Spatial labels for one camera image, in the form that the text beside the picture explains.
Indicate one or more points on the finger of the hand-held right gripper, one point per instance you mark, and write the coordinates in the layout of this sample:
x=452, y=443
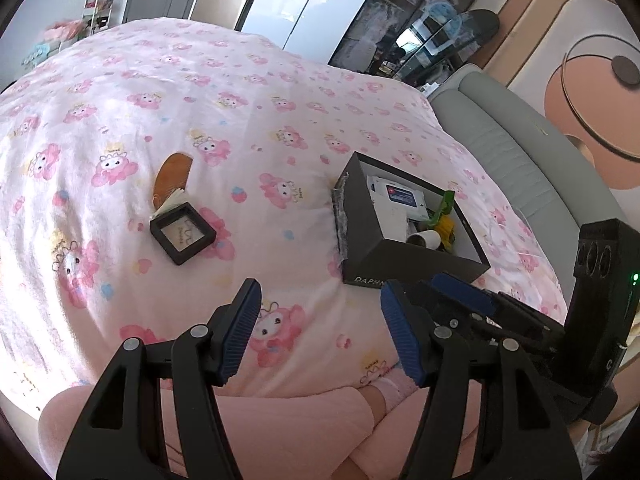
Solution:
x=435, y=305
x=460, y=292

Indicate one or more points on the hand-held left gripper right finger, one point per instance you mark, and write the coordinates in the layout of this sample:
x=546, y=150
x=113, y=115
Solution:
x=400, y=330

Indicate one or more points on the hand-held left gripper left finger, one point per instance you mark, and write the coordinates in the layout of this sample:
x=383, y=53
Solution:
x=240, y=330

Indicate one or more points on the black cardboard box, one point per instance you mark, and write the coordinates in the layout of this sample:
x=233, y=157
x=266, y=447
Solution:
x=400, y=260

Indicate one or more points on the cardboard tube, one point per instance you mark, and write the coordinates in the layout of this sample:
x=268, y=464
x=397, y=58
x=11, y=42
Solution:
x=430, y=239

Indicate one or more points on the green corn snack packet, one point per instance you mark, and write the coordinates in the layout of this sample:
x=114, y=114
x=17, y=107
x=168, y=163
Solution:
x=445, y=225

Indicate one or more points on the white envelope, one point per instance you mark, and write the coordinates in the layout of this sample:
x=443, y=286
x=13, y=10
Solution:
x=395, y=222

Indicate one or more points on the person's pink sock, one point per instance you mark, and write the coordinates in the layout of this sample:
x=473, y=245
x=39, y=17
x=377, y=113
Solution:
x=395, y=385

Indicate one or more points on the black square display case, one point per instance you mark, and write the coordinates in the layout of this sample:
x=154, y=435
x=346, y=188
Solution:
x=182, y=232

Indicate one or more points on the white wet wipes pack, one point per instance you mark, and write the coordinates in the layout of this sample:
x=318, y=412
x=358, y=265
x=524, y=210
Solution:
x=400, y=195

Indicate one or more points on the pale folded paper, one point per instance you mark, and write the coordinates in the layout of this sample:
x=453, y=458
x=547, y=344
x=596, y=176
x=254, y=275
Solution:
x=172, y=201

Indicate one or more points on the grey padded bed headboard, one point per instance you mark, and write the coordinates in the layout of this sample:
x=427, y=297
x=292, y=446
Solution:
x=510, y=135

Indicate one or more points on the brown wooden comb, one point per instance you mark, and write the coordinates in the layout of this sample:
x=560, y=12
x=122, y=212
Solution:
x=172, y=175

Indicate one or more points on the black skateboard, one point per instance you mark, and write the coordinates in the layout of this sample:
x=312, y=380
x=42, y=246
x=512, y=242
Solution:
x=480, y=25

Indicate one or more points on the dark glass cabinet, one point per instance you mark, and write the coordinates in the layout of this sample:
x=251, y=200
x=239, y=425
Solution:
x=380, y=25

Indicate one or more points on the glossy white wardrobe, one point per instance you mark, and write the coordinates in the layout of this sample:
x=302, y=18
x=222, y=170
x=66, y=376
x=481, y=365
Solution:
x=300, y=5

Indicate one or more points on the teal boxes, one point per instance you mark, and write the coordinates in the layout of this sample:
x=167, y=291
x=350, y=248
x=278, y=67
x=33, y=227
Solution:
x=42, y=54

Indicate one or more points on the grey wall disc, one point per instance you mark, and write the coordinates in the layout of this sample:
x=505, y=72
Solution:
x=625, y=70

